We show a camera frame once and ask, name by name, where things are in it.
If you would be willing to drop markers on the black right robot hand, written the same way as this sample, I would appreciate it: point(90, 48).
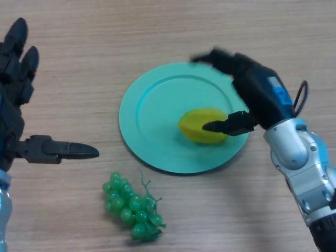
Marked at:
point(260, 92)

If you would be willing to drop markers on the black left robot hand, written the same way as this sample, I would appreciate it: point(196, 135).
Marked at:
point(10, 118)

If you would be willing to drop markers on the yellow starfruit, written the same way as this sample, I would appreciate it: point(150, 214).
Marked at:
point(194, 123)

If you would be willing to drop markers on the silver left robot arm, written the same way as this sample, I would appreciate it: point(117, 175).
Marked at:
point(4, 210)

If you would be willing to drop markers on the teal round plate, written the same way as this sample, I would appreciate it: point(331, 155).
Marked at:
point(155, 126)

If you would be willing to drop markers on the green grape bunch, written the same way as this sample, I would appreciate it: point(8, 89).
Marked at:
point(126, 207)

